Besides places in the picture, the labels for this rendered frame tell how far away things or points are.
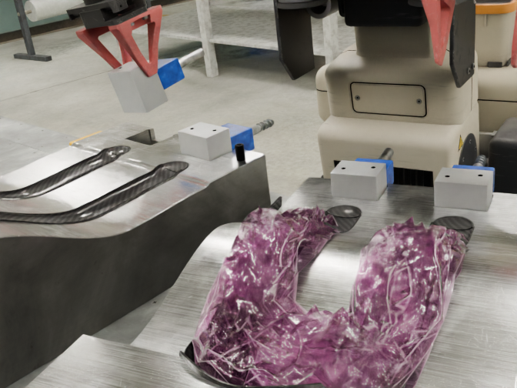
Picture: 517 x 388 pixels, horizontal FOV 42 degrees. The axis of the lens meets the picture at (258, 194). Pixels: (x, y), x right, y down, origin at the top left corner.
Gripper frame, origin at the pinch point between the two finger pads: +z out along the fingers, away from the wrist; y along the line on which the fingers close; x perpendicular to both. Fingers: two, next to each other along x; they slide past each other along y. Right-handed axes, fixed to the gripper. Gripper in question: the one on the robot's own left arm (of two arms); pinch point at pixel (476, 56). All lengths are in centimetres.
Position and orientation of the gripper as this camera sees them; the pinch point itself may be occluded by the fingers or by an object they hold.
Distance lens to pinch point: 67.1
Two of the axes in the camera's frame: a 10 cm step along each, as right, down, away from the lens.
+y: 8.5, 1.2, -5.0
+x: 5.0, 0.3, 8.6
